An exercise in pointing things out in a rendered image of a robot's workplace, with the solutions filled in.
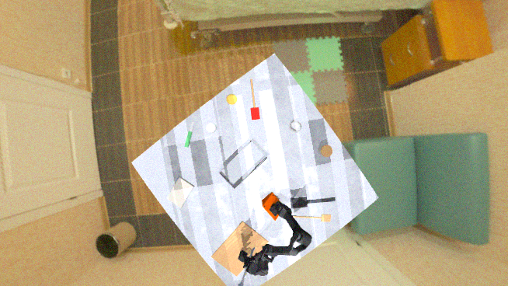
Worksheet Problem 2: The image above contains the red spatula with wooden handle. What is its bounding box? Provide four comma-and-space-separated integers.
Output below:
251, 79, 260, 120

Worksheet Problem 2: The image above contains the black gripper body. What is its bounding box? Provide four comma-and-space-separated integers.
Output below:
238, 250, 259, 265

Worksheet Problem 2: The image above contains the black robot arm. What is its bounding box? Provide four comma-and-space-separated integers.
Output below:
246, 201, 312, 276

